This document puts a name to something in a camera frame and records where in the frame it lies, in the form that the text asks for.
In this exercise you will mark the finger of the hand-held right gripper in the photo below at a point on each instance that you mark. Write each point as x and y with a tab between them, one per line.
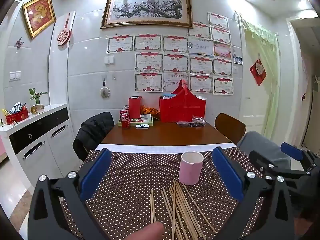
291	151
261	161

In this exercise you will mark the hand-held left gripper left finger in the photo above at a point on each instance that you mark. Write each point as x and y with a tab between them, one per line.
96	173

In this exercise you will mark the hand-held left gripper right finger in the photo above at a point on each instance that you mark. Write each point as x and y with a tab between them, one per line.
227	172

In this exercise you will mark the pink cup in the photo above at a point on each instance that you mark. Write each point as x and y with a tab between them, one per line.
190	170

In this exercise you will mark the pile of wooden chopsticks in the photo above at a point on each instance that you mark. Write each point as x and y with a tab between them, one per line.
180	207

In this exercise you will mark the person's left hand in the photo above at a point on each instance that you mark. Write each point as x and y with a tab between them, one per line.
147	232

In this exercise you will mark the brown dotted table mat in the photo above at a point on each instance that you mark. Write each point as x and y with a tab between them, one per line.
130	170

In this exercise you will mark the black jacket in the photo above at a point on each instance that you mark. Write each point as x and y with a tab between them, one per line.
93	132

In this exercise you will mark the brown wooden chair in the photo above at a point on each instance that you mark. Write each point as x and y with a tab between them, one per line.
228	127

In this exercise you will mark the white door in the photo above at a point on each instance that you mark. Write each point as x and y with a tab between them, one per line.
252	110

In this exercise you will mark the light green curtain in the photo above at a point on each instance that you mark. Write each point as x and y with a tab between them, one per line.
271	100

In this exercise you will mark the clear bag of dark items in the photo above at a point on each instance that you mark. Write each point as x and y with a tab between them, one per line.
197	121

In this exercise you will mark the green tray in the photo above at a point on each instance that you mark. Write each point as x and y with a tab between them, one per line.
133	124

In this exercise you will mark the white flat device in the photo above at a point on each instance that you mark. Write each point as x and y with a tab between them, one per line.
142	127

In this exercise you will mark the white black cabinet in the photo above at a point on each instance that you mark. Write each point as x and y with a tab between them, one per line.
37	140

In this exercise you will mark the white labelled box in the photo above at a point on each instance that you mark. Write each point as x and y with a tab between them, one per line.
145	117

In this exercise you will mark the red box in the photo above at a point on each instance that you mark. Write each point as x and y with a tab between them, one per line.
135	106

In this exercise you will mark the red gift bag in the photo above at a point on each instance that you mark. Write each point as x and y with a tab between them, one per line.
182	108

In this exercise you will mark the orange snack packet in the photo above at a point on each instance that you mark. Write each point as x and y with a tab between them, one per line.
150	110

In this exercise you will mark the red diamond door ornament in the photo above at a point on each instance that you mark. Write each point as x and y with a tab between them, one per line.
258	70

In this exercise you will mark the gold plant pot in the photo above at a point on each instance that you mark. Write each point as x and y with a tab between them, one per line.
37	109

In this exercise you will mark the blue white booklet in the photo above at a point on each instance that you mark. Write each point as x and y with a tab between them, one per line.
170	95

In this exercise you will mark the green potted plant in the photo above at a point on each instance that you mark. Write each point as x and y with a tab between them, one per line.
36	95

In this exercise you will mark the red paper-cut fan ornament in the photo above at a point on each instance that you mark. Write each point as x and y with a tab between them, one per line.
63	36

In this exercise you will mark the framed red gold calligraphy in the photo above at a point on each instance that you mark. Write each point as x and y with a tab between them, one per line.
38	13

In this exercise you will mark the framed plum blossom painting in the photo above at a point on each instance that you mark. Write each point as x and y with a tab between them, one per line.
147	7

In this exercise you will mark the small wall photo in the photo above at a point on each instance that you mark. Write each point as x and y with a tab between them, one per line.
238	59

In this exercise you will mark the white wall light switch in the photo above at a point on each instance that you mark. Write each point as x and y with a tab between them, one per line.
109	60

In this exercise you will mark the wall of award certificates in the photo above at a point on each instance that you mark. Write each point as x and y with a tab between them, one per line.
175	60

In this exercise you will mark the white double wall switch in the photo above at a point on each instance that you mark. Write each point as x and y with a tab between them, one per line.
15	75

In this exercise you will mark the butterfly wall decoration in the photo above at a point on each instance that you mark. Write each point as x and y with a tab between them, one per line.
19	42

